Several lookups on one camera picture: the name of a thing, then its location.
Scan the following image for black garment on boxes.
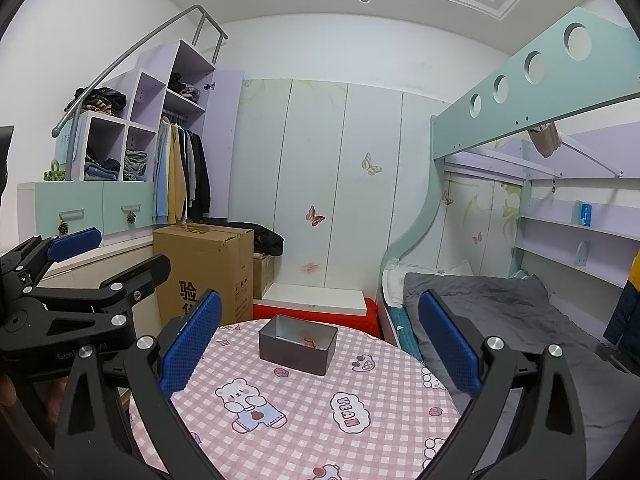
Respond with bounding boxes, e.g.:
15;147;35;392
202;217;286;259

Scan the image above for pink checked cartoon tablecloth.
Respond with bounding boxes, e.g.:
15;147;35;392
129;319;463;480

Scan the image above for teal bed sheet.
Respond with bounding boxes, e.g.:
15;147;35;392
389;307;426;363

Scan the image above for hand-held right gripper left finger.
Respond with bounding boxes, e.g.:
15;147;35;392
52;289;223;480

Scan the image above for folded grey clothes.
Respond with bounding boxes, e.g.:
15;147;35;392
121;149;149;181

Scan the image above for folded blue jeans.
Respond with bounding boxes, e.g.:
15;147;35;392
84;156;122;181

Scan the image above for teal bunk bed frame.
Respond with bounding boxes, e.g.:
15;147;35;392
377;6;640;351

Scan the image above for white board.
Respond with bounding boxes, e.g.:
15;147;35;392
260;282;368;317

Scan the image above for grey rectangular box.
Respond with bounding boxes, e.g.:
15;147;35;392
257;314;340;377

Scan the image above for small cardboard box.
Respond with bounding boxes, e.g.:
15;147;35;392
252;255;276;301

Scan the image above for red cloth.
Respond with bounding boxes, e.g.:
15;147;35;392
252;297;383;341

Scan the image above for grey metal handrail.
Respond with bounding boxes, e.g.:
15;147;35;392
52;5;228;181

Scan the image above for pale wardrobe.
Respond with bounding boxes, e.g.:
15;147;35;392
227;77;441;291

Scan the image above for large cardboard box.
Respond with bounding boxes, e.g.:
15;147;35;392
152;225;255;328

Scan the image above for white pillow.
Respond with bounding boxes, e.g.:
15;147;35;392
382;259;473;308

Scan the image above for dark clothes with grey cloth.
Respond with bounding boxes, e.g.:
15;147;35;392
167;72;202;102

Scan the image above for grey blanket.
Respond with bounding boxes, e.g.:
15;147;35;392
402;272;640;461

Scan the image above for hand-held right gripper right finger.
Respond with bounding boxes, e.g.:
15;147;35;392
417;289;588;480

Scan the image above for teal drawer cabinet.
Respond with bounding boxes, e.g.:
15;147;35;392
17;180;156;247

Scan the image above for person's left hand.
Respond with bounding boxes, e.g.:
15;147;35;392
0;375;70;412

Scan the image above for row of hanging clothes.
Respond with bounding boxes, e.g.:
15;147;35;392
154;112;212;226

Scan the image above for purple stair cabinet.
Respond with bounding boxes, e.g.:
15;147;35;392
55;40;244;226

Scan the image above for beige cloth bag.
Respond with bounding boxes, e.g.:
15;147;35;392
526;122;561;157

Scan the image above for yellow and navy jacket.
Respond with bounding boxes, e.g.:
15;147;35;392
602;250;640;346

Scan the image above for pile of dark striped clothes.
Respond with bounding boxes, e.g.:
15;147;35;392
75;86;128;113

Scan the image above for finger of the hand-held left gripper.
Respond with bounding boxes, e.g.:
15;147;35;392
35;253;172;346
22;226;104;282

